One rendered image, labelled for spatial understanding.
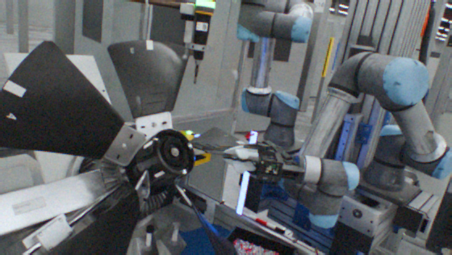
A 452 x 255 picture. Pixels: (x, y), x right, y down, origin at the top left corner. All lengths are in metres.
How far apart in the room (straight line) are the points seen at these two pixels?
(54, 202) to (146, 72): 0.39
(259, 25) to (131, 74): 0.40
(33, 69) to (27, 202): 0.26
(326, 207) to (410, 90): 0.37
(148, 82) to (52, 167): 0.32
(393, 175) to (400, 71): 0.54
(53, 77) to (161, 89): 0.28
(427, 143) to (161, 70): 0.83
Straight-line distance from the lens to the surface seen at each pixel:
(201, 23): 0.82
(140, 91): 0.90
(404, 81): 0.95
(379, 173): 1.38
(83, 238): 0.63
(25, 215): 0.78
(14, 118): 0.74
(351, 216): 1.32
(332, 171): 0.94
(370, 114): 1.58
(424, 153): 1.24
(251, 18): 1.05
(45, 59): 0.74
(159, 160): 0.74
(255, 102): 1.55
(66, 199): 0.81
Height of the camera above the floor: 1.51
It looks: 16 degrees down
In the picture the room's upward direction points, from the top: 9 degrees clockwise
